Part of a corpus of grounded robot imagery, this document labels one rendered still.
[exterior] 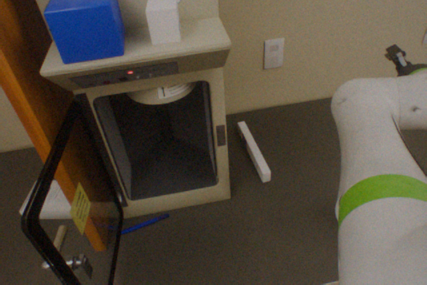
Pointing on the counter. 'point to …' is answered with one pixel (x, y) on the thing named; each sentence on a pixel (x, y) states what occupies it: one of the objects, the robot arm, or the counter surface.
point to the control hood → (149, 53)
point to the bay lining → (153, 126)
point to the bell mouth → (161, 93)
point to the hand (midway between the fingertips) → (398, 67)
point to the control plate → (125, 75)
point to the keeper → (221, 135)
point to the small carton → (163, 21)
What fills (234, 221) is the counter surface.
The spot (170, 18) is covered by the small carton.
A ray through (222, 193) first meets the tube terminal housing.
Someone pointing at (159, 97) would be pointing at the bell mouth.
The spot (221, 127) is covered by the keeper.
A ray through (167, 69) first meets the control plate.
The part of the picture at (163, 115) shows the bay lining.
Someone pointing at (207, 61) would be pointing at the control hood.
